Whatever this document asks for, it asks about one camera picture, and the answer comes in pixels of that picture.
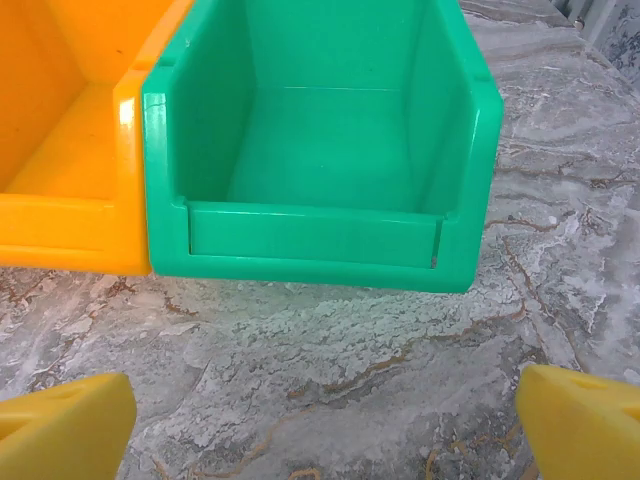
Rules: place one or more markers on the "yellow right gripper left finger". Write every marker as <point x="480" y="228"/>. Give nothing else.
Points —
<point x="65" y="430"/>

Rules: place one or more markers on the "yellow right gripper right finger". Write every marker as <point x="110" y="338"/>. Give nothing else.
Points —
<point x="585" y="430"/>

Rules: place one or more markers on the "orange plastic bin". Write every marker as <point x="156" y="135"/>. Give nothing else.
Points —
<point x="60" y="150"/>

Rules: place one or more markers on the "green plastic bin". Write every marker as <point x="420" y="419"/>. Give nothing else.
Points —
<point x="325" y="150"/>

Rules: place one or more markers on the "aluminium frame post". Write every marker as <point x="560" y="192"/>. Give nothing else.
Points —
<point x="577" y="15"/>

